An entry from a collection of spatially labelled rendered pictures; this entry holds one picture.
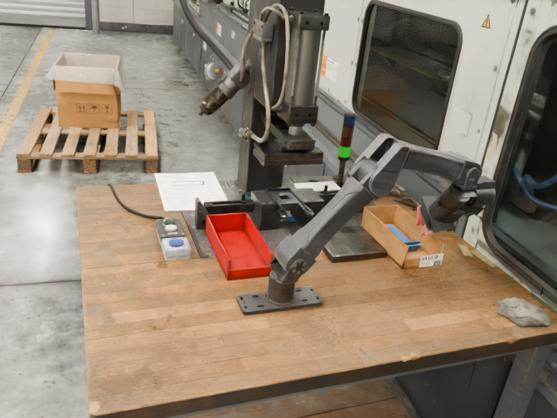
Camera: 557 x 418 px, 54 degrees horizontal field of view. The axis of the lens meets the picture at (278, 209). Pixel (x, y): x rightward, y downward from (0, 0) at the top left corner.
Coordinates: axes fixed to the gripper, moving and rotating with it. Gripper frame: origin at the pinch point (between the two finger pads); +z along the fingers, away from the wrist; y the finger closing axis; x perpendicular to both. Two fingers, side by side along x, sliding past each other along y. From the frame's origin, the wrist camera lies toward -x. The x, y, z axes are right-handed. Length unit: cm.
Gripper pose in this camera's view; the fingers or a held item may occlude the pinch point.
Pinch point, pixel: (421, 228)
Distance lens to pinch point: 156.6
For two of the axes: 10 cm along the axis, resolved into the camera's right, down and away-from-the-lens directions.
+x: -9.4, 0.4, -3.4
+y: -2.1, -8.7, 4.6
